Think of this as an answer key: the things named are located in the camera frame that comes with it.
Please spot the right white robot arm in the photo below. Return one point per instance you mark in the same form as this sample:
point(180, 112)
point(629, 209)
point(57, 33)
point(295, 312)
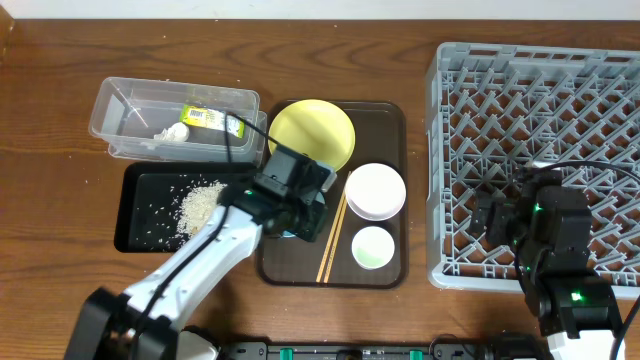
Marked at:
point(547, 226)

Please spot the grey dishwasher rack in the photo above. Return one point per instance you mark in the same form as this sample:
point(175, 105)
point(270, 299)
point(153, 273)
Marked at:
point(493, 109)

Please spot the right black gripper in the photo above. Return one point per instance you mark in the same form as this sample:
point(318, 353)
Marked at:
point(503, 212)

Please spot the dark brown serving tray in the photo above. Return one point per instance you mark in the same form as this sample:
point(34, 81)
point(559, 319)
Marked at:
point(288, 261)

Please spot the small white green cup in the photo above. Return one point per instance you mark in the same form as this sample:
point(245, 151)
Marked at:
point(372, 247)

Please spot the pink white bowl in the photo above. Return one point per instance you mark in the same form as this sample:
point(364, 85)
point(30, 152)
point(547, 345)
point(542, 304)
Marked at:
point(375, 192)

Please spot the yellow plate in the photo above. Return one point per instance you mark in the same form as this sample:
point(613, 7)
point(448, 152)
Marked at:
point(316, 128)

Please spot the wooden chopstick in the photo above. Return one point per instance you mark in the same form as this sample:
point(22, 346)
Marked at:
point(331, 235)
point(334, 240)

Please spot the clear plastic waste bin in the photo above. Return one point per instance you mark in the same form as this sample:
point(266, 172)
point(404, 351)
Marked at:
point(129, 112)

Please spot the black waste tray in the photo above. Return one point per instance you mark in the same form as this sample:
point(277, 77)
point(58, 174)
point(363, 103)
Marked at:
point(150, 211)

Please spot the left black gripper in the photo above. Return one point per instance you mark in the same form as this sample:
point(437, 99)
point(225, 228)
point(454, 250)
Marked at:
point(310, 220)

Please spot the yellow green snack wrapper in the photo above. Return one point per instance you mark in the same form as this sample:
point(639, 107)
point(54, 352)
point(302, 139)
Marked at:
point(212, 119)

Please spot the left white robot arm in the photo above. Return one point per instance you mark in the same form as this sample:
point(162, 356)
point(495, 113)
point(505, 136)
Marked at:
point(148, 320)

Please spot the wooden chopstick left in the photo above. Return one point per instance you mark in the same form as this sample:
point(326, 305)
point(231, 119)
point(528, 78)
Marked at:
point(331, 235)

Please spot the pile of rice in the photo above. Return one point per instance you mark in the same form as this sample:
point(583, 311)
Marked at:
point(187, 213)

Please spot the wooden chopstick right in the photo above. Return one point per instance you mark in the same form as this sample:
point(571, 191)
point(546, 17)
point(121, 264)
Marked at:
point(334, 240)

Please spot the white tissue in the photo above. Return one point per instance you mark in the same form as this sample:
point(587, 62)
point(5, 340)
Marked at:
point(178, 132)

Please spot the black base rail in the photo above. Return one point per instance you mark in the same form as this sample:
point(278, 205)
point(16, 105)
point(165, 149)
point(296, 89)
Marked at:
point(448, 350)

